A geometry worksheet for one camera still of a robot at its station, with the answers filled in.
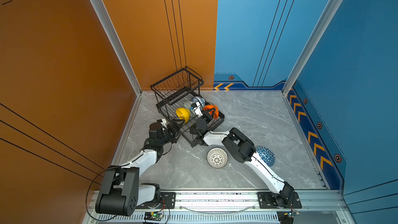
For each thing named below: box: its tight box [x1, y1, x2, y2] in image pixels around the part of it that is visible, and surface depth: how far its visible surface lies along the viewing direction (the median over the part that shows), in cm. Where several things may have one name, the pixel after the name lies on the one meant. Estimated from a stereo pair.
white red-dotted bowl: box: [206, 147, 229, 169], surface depth 87 cm
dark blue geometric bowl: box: [255, 146, 276, 168], surface depth 87 cm
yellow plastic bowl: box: [175, 107, 191, 124], surface depth 97 cm
